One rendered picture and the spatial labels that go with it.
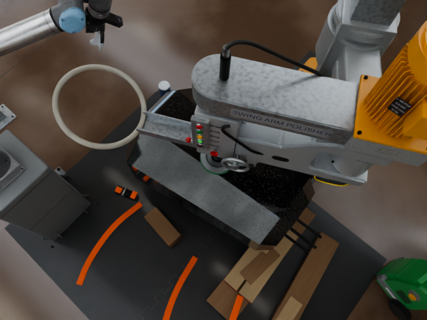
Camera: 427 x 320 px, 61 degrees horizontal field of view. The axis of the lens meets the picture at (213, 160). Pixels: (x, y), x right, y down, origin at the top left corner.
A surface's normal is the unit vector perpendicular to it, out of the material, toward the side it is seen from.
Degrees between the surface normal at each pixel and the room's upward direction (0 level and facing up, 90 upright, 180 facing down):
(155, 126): 2
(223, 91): 0
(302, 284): 0
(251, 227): 45
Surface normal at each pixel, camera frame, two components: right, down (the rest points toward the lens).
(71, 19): 0.32, 0.85
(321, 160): 0.02, -0.37
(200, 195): -0.41, 0.26
